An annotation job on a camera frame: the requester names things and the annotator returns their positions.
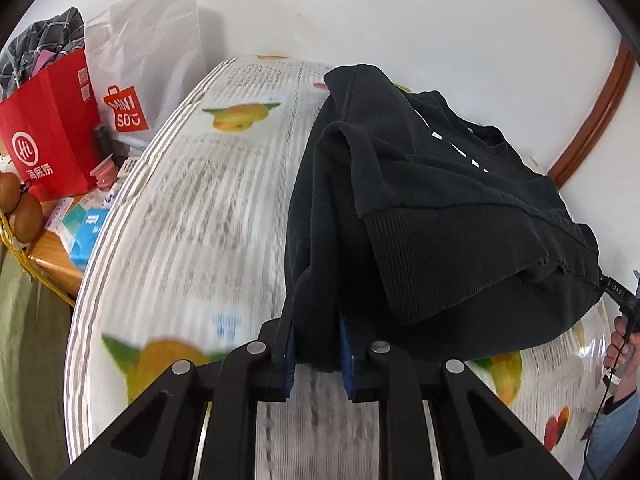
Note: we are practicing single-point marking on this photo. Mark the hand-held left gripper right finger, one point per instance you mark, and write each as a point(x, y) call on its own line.
point(348, 365)

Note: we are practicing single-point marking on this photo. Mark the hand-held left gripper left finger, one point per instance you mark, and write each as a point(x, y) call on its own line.
point(285, 370)

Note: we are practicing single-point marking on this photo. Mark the black sweatshirt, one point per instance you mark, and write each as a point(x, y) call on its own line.
point(425, 210)

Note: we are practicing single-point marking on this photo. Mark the person's right forearm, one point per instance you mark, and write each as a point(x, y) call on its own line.
point(620, 435)

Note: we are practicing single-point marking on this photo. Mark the person's right hand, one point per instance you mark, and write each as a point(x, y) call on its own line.
point(620, 355)

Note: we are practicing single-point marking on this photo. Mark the fruit print tablecloth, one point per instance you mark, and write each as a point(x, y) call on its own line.
point(200, 210)

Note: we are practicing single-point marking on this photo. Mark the blue box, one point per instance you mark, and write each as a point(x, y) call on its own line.
point(89, 237)

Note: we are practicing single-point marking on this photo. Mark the green bed sheet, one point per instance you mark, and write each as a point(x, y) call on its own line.
point(30, 335)

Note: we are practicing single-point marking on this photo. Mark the pink cup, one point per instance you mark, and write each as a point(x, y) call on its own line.
point(103, 174)

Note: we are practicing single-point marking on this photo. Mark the brown bottle gourd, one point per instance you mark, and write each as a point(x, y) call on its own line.
point(27, 217)

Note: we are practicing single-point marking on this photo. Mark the white plastic shopping bag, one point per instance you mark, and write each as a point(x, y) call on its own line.
point(150, 50)

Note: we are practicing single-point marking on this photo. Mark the red paper bag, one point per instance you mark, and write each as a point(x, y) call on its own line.
point(50, 110)

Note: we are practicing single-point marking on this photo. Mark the grey plaid cloth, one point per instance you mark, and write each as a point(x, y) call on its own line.
point(45, 35)

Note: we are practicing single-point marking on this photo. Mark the brown wooden door frame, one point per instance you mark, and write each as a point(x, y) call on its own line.
point(595, 120)

